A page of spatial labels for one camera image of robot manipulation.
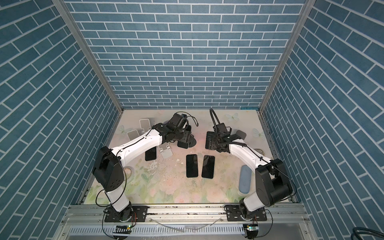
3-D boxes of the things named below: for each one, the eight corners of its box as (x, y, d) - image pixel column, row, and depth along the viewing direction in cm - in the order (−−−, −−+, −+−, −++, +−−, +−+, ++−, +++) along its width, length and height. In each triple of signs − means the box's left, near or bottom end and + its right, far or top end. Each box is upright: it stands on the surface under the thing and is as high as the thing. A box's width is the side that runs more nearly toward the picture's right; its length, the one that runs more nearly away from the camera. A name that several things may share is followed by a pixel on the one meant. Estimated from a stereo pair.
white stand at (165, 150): (163, 159, 95) (162, 156, 92) (159, 149, 100) (157, 146, 97) (173, 154, 97) (172, 151, 94) (168, 145, 102) (167, 141, 99)
